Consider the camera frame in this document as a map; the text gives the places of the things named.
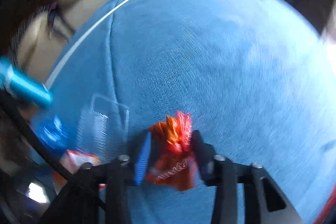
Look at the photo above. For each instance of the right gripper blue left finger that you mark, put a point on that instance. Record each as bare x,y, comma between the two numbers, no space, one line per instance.
141,158

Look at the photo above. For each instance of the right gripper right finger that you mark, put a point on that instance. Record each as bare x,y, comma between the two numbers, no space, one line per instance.
204,156

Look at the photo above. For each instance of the orange snack wrapper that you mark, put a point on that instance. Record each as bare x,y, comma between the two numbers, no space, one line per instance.
175,164

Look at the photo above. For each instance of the clear plastic packaging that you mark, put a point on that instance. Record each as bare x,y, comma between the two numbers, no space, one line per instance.
103,128

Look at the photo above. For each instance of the blue crumpled plastic bag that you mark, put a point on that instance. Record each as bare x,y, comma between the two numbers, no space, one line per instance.
53,133

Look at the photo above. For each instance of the teal thermos bottle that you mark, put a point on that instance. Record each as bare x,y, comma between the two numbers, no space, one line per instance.
17,83

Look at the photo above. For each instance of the red plastic basket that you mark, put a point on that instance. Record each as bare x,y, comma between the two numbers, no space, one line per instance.
327,214

